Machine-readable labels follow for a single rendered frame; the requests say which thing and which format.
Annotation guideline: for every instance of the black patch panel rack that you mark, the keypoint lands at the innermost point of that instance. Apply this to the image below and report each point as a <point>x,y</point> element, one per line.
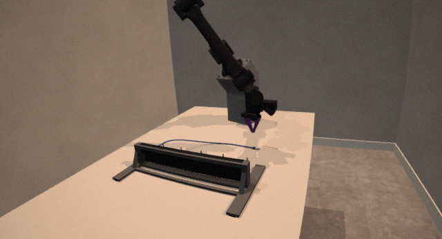
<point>159,158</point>

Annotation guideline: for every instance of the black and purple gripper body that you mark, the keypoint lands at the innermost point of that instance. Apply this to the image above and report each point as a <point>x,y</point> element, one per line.
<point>246,113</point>

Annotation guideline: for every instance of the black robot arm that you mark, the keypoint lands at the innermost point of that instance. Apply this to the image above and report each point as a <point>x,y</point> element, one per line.
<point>223,54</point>

